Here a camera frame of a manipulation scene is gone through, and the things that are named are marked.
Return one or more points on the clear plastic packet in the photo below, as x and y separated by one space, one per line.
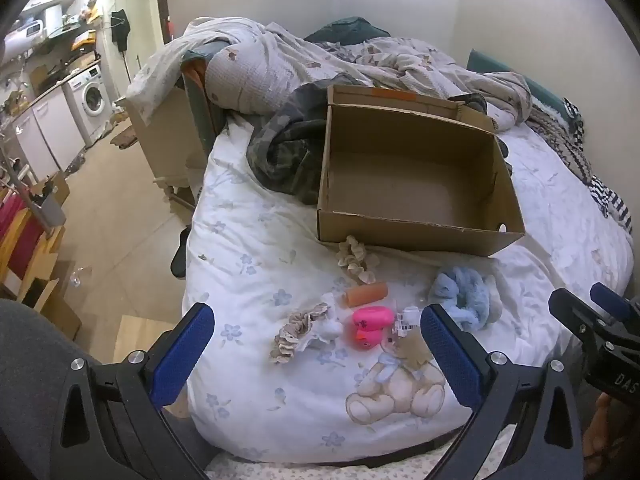
407 321

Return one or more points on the black white striped cloth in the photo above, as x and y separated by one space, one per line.
585 160

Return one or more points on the grey plastic box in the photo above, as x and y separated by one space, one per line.
50 210

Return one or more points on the wooden bedside cabinet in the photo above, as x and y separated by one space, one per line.
167 135

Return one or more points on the pink red suitcase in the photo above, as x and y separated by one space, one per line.
12 217

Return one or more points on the bed with floral sheet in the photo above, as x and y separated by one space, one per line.
260 240

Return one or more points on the white washing machine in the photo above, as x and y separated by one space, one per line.
92 96

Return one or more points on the white knotted cloth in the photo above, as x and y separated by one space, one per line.
327 329

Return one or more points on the dark grey sock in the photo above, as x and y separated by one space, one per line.
472 104

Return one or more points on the white kitchen cabinet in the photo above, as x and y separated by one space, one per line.
42 132

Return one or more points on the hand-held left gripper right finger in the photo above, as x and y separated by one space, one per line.
450 355

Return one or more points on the light blue fluffy scrunchie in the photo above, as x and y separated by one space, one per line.
460 297

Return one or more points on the camouflage garment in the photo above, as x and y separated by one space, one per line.
287 152

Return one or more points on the beige patterned quilt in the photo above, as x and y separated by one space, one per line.
280 60

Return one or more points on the pink rubber toy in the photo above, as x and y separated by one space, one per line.
371 327

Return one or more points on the orange cylinder toy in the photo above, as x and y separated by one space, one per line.
367 294

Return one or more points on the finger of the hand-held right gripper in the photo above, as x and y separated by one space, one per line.
575 317
610 302

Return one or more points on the beige striped scrunchie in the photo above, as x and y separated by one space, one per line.
292 336

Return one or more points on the cardboard boxes on floor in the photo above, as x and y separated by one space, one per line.
42 285

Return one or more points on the brown cardboard box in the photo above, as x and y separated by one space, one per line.
415 185

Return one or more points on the white water heater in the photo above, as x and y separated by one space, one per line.
50 19

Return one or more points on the teal pillow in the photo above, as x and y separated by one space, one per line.
535 87

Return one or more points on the cream ruffled scrunchie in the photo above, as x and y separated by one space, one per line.
356 260

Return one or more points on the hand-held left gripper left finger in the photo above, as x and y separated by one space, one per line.
182 355

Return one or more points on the dark hanging garment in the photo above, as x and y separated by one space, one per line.
120 27

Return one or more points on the person's foot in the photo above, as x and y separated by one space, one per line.
600 435

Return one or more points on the dark green cloth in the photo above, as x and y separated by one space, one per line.
347 29

